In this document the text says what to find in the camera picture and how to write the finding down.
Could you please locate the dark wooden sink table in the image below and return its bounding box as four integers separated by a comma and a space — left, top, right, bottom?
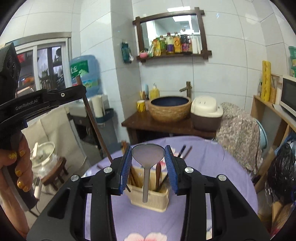
121, 111, 216, 144

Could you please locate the cream perforated utensil holder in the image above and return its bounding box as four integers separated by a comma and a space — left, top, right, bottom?
124, 167, 170, 212

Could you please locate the wooden shelf unit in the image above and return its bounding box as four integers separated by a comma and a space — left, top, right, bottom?
251, 95, 295, 193

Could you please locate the small wooden stool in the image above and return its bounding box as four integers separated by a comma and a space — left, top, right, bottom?
41, 157, 69, 191

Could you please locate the black plastic bag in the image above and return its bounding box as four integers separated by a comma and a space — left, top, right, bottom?
265, 143, 295, 205

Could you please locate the green hanging packet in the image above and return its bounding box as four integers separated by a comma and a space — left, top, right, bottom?
121, 42, 133, 64

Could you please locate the white brown rice cooker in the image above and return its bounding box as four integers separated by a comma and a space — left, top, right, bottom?
191, 95, 223, 132

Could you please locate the grey water dispenser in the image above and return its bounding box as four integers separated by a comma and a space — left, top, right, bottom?
66, 95, 117, 156

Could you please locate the brown chopstick pile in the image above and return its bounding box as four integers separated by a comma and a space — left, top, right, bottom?
75, 75, 114, 164

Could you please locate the woven basin sink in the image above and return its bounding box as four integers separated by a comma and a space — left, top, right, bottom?
148, 96, 192, 123

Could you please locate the dark soy sauce bottle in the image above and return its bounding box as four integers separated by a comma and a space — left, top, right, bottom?
180, 29, 191, 53

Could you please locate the window with frame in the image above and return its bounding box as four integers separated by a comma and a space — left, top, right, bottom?
12, 32, 72, 97

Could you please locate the blue water jug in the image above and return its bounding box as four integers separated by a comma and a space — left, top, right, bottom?
69, 55, 103, 98

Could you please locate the purple floral tablecloth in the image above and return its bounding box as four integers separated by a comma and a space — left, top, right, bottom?
84, 135, 259, 241

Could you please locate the wooden spoon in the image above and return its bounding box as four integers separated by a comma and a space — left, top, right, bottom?
155, 162, 162, 191

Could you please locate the wooden framed mirror shelf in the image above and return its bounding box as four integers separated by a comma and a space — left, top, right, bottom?
132, 7, 212, 63

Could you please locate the floral cloth covered chair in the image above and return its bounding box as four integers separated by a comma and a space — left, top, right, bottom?
215, 102, 262, 174

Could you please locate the dark black chopstick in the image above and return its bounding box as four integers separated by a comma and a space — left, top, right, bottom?
178, 145, 186, 157

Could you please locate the brown wooden chopstick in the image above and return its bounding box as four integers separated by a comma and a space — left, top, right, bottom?
129, 166, 138, 187

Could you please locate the left hand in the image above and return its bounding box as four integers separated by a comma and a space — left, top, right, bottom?
1, 136, 33, 238

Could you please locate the yellow soap dispenser bottle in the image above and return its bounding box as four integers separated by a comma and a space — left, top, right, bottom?
149, 83, 160, 100

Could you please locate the yellow mug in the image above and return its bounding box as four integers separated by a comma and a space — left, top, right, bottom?
137, 100, 146, 113

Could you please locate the yellow wrapped roll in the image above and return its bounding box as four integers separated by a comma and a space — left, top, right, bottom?
260, 60, 271, 101

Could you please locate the reddish brown chopstick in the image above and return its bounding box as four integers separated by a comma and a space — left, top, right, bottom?
183, 146, 193, 160

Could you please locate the white microwave oven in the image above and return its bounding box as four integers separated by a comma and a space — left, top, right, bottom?
280, 75, 296, 117

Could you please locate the paper cup stack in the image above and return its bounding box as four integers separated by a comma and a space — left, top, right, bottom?
91, 95, 105, 118

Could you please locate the brass faucet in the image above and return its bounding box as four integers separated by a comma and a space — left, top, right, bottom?
179, 81, 192, 98

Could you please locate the white pot glass lid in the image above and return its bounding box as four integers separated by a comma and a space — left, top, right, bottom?
30, 142, 58, 173

